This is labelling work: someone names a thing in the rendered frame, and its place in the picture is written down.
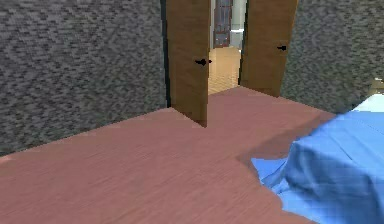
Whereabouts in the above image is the bed with blue cover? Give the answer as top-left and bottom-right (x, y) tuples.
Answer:
(250, 93), (384, 224)

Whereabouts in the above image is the brown wooden room door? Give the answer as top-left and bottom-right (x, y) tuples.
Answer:
(238, 0), (299, 98)
(165, 0), (212, 128)

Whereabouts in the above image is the dark glass paned door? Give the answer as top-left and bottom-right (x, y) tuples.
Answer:
(213, 0), (234, 49)

